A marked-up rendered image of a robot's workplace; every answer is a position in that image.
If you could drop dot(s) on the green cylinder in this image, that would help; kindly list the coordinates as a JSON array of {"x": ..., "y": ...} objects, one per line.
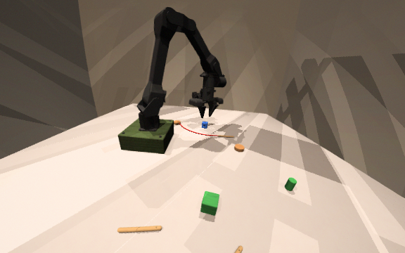
[{"x": 291, "y": 182}]

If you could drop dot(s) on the thin wooden stick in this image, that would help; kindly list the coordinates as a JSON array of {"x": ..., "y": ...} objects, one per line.
[
  {"x": 139, "y": 229},
  {"x": 239, "y": 249}
]

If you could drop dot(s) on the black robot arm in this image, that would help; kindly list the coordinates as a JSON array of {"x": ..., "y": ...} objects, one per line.
[{"x": 166, "y": 23}]

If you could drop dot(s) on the green block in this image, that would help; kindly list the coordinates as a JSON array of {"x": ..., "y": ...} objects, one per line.
[{"x": 209, "y": 203}]

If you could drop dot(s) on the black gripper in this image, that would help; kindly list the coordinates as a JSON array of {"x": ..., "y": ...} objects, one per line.
[{"x": 207, "y": 97}]

